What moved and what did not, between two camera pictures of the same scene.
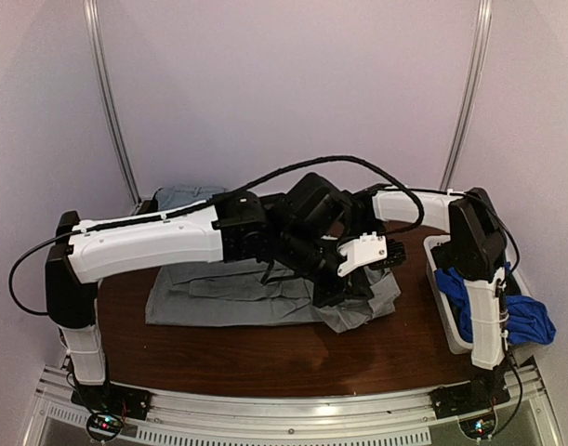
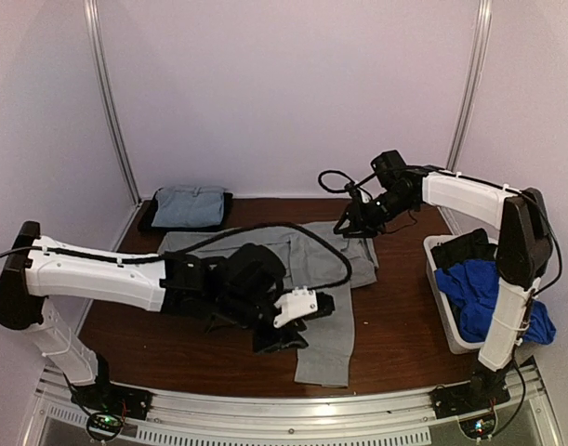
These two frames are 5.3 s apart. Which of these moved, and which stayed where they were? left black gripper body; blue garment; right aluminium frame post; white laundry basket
Moved: left black gripper body
Stayed: blue garment; right aluminium frame post; white laundry basket
